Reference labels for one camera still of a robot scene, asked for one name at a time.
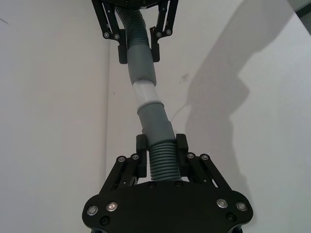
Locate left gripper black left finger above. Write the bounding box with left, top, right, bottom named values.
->
left=101, top=134, right=149, bottom=195

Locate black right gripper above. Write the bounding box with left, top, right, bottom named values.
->
left=91, top=0, right=180, bottom=65

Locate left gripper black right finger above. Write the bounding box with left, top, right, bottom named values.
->
left=176, top=133, right=228, bottom=194

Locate grey corrugated hose with cuff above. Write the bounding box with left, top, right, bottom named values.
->
left=136, top=101, right=182, bottom=182
left=113, top=6, right=156, bottom=84

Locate white plastic connector tube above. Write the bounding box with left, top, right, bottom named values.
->
left=132, top=80, right=161, bottom=107

